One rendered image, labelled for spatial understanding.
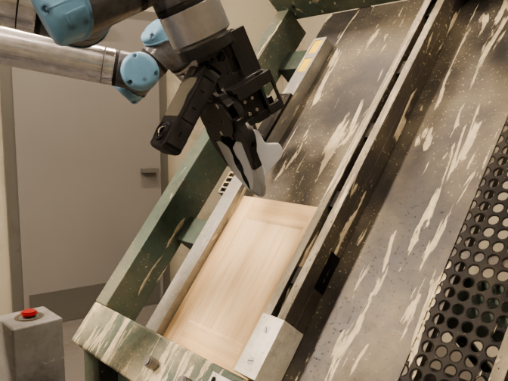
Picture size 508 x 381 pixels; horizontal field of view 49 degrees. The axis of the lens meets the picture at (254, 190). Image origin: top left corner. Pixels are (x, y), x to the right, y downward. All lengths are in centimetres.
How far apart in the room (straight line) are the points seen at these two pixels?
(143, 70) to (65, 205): 293
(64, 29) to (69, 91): 337
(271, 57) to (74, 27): 128
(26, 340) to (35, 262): 262
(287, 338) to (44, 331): 62
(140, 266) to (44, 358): 35
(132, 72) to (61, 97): 285
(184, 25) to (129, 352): 93
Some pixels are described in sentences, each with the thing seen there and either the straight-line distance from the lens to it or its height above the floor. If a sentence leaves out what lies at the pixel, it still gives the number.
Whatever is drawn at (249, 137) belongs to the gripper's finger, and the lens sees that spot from 68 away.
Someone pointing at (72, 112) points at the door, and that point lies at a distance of 402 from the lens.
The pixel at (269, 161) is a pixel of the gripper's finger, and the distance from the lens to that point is 73.
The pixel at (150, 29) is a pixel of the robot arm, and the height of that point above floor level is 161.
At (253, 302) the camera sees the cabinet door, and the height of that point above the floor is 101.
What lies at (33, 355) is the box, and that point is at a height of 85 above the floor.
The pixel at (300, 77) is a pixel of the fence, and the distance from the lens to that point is 164.
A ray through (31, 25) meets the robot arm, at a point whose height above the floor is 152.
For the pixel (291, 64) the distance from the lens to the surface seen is 186.
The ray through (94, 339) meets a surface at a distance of 156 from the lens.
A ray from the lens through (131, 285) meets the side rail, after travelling 162.
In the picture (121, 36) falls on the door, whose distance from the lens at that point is 417.
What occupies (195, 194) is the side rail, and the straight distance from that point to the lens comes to 168.
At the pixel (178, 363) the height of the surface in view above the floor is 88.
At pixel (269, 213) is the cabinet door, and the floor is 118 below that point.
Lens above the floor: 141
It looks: 7 degrees down
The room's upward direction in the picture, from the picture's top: straight up
